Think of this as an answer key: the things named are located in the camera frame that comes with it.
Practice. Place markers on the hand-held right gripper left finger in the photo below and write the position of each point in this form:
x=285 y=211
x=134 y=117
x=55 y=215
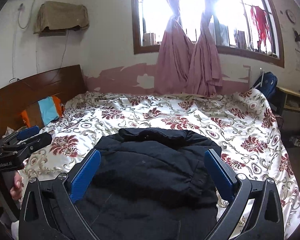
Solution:
x=86 y=175

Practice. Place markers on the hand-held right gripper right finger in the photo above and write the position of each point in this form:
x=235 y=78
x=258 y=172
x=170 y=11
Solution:
x=218 y=175

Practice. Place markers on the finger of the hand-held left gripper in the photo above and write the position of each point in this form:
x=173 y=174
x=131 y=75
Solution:
x=27 y=131
x=37 y=140

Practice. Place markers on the dark navy padded jacket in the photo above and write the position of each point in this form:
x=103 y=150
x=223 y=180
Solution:
x=145 y=180

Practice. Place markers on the person's left hand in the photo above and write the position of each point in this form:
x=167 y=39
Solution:
x=16 y=185

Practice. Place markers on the orange brown blue striped pillow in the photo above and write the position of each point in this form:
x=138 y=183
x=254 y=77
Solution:
x=47 y=110

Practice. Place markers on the wooden bed headboard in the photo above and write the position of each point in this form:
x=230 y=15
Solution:
x=27 y=92

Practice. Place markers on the floral printed blanket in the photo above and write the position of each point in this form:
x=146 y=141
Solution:
x=240 y=130

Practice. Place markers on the blue backpack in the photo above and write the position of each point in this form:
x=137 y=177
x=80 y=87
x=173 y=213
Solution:
x=268 y=82

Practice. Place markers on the wooden desk with shelves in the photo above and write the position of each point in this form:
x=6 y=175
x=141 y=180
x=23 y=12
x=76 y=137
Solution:
x=290 y=92

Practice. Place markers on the pink curtain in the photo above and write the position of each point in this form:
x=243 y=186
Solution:
x=205 y=62
x=175 y=60

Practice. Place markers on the tan cloth covered box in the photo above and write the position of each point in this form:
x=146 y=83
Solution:
x=62 y=15

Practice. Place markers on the red hanging cloth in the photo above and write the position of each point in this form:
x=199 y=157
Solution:
x=260 y=20

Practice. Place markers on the wooden framed window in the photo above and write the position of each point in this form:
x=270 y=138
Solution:
x=150 y=10

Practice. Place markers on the small wooden wall shelf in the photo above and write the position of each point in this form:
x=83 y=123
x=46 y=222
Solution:
x=52 y=32

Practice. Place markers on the black wall item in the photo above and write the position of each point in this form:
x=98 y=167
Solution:
x=298 y=37

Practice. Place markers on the round wall clock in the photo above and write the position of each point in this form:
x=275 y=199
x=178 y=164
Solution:
x=290 y=15

